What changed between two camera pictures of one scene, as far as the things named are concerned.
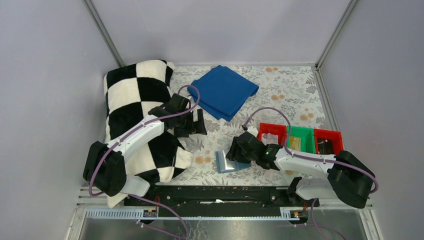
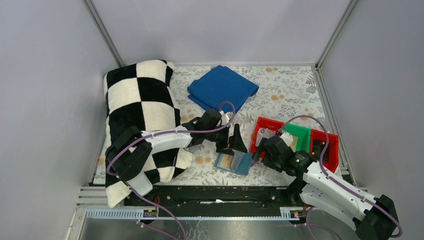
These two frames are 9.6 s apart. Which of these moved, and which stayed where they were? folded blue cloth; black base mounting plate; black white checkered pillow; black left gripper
Moved: black left gripper
Stayed: folded blue cloth; black base mounting plate; black white checkered pillow
